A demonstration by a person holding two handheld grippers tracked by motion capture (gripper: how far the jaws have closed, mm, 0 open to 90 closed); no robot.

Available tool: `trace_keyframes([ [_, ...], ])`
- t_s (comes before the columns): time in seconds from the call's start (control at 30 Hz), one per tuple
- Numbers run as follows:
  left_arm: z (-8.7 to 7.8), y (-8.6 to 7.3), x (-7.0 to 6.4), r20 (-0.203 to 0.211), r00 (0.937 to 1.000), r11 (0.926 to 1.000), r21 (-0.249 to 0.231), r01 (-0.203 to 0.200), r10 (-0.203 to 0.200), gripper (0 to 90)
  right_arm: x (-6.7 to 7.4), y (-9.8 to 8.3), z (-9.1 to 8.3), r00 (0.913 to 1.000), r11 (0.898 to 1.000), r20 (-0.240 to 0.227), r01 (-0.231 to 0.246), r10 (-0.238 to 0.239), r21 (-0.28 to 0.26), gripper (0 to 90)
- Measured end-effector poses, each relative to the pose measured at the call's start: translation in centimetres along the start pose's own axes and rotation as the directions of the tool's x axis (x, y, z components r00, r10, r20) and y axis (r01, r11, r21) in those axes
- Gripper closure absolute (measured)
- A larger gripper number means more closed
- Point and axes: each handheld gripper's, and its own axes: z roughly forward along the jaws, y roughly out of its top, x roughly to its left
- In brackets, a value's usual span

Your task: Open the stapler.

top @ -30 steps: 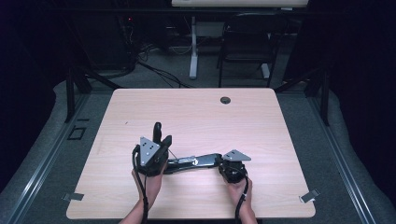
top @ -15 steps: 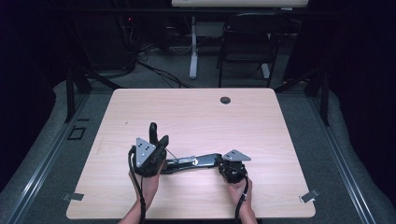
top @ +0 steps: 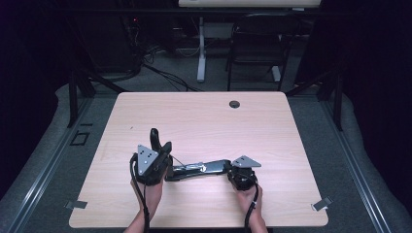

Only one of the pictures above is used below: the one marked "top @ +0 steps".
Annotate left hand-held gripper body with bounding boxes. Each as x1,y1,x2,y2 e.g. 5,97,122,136
130,144,173,186

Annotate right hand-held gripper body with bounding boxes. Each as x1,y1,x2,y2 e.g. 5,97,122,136
227,154,262,191

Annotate person's right hand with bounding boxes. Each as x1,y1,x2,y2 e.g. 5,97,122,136
233,184,264,216

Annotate person's left hand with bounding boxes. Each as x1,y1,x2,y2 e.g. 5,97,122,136
130,179,165,214

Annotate grey tape strip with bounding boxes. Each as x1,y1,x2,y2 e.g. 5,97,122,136
64,200,88,211
311,195,334,213

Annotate white desk leg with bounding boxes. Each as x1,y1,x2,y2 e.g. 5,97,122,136
196,17,207,83

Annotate white desk foot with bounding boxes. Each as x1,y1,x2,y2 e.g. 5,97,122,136
271,65,283,83

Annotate black folding chair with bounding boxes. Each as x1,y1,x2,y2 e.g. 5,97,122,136
224,13,301,92

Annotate white background desk top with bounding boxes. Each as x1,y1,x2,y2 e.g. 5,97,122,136
178,0,323,9

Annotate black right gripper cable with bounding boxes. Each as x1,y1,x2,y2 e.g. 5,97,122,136
244,183,260,233

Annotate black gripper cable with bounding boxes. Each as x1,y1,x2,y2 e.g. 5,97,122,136
244,183,260,233
129,152,151,233

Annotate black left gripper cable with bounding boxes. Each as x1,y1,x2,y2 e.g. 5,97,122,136
129,152,151,233

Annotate black floor cables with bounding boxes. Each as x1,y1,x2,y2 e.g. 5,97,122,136
141,45,202,93

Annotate black metal frame stand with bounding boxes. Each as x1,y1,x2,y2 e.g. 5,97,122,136
65,68,128,129
285,68,345,132

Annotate aluminium floor rail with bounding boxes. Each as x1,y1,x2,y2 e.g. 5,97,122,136
5,96,95,233
320,99,394,233

